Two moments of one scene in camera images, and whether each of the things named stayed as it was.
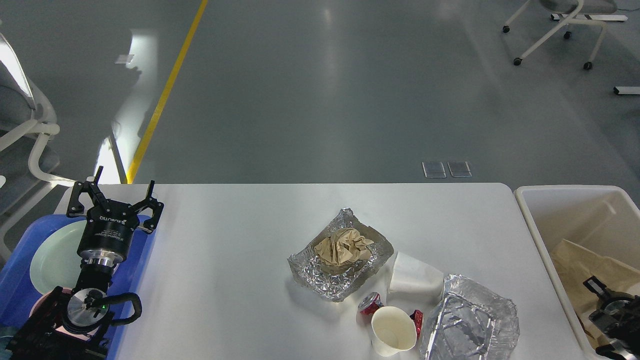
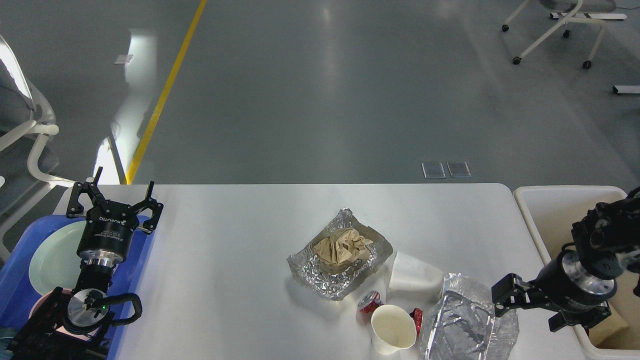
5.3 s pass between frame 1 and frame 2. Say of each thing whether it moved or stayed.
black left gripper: stayed
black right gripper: moved
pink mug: stayed
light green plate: stayed
